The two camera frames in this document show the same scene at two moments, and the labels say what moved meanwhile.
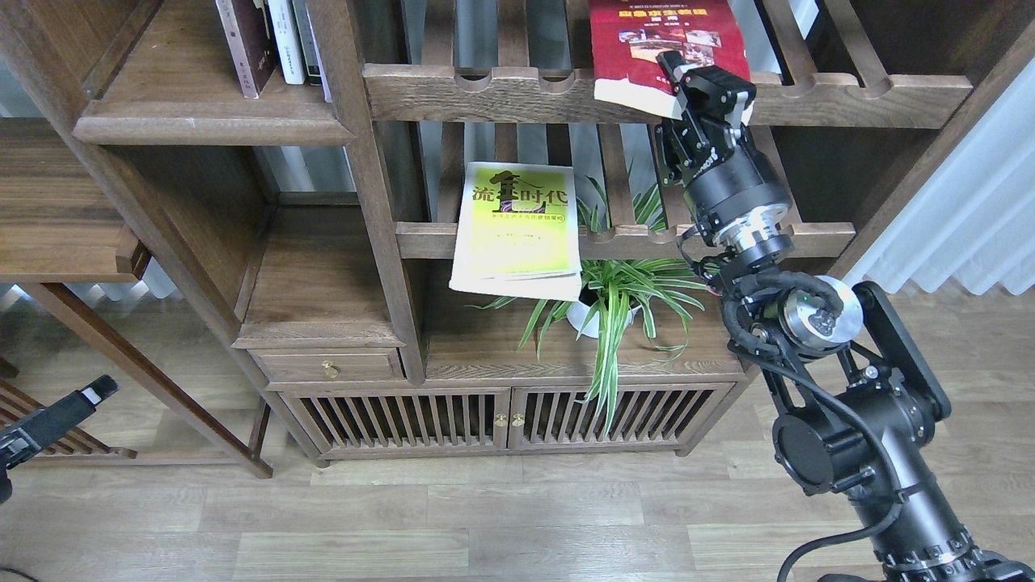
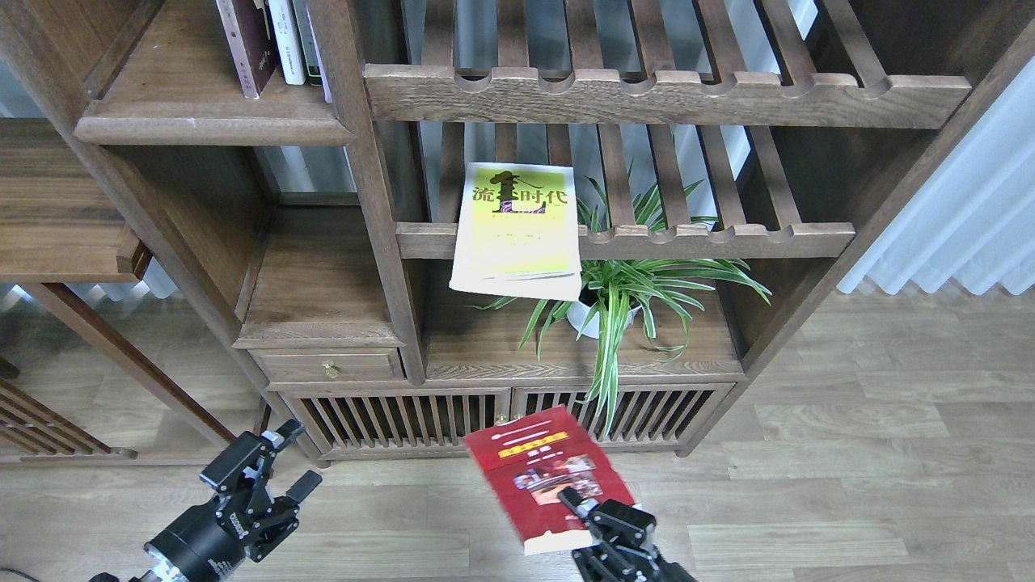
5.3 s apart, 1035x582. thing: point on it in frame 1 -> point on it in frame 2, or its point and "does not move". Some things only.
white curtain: x=973 y=219 does not move
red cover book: x=627 y=35 -> x=529 y=459
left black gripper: x=14 y=448 -> x=212 y=544
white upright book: x=288 y=36 does not move
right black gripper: x=732 y=190 -> x=625 y=524
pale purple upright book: x=318 y=56 does not move
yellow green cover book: x=517 y=232 does not move
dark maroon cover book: x=249 y=34 does not move
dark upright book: x=308 y=43 does not move
